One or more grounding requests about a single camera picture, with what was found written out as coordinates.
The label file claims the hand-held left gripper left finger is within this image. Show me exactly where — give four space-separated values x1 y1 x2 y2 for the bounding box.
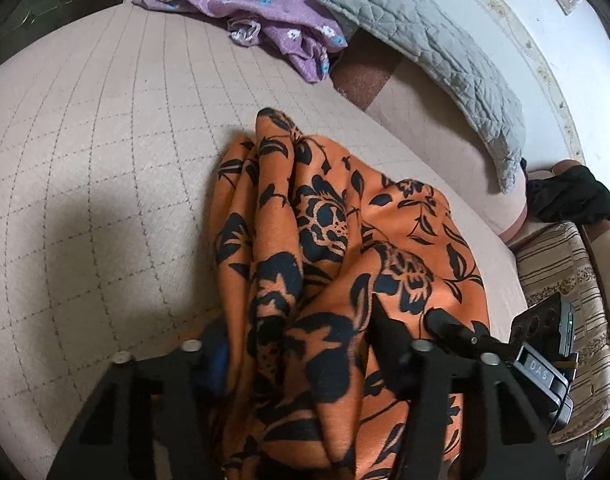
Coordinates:
45 320 232 480

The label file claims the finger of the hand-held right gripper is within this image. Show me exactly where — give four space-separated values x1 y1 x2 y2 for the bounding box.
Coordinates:
424 308 515 365

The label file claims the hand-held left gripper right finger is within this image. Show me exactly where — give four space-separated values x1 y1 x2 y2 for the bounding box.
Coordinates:
370 294 567 480

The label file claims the orange black floral garment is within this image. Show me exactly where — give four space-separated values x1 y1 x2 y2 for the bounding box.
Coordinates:
205 107 492 480

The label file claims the striped cushioned chair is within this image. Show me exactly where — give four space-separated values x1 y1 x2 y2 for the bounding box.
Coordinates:
508 220 610 447

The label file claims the black cloth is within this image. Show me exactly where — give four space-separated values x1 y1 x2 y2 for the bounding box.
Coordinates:
524 162 610 227

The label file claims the pink bolster cushion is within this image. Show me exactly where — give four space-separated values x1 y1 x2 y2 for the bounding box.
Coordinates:
365 62 586 244

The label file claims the brown fuzzy cloth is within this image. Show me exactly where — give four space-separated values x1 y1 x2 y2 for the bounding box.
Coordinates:
331 50 402 112

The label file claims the grey quilted pillow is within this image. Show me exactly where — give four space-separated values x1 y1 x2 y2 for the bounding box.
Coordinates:
312 0 527 195

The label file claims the purple floral garment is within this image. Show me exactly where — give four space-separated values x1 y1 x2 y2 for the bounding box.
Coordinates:
132 0 349 84

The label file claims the dark glass door cabinet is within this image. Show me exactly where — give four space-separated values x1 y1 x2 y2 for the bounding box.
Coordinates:
0 0 138 58

